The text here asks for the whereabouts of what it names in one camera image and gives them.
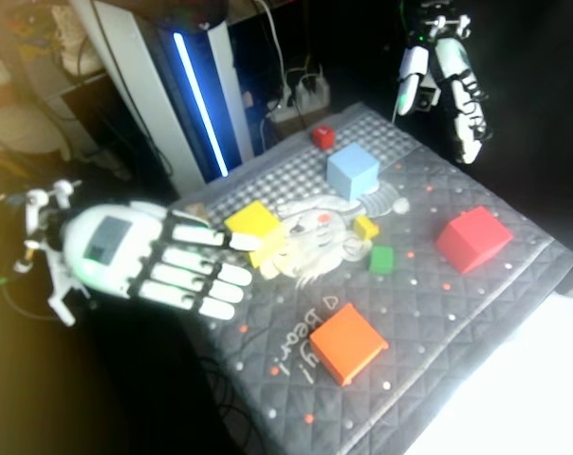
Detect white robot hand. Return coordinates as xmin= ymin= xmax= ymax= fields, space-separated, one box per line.
xmin=396 ymin=37 xmax=495 ymax=166
xmin=60 ymin=202 xmax=263 ymax=322

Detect light blue cube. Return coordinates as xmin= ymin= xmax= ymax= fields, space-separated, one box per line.
xmin=325 ymin=143 xmax=381 ymax=203

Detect large yellow cube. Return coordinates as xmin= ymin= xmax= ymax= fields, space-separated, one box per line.
xmin=224 ymin=200 xmax=288 ymax=269

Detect small wooden cube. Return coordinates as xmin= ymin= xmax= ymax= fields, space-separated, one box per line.
xmin=184 ymin=202 xmax=211 ymax=222

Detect large red cube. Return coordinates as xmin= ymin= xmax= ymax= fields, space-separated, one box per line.
xmin=434 ymin=206 xmax=514 ymax=275

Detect small red cube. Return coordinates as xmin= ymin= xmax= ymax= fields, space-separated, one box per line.
xmin=311 ymin=125 xmax=337 ymax=151

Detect small yellow cube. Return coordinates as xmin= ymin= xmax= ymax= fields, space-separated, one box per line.
xmin=352 ymin=215 xmax=380 ymax=241

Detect small green cube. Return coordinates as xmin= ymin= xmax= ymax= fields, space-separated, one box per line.
xmin=367 ymin=245 xmax=395 ymax=275

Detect orange cube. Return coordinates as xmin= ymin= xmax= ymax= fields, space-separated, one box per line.
xmin=308 ymin=302 xmax=390 ymax=388

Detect white power strip with plugs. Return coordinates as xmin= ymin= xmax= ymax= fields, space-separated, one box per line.
xmin=293 ymin=73 xmax=331 ymax=108

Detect white column with blue light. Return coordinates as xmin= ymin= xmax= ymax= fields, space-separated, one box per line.
xmin=70 ymin=0 xmax=255 ymax=191

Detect long white power strip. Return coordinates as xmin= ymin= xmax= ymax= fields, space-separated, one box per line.
xmin=266 ymin=101 xmax=328 ymax=125

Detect grey quilt with bear print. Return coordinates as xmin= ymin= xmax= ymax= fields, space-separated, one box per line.
xmin=167 ymin=101 xmax=573 ymax=455

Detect white cable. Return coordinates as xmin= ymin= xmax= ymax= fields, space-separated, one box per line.
xmin=256 ymin=0 xmax=290 ymax=99

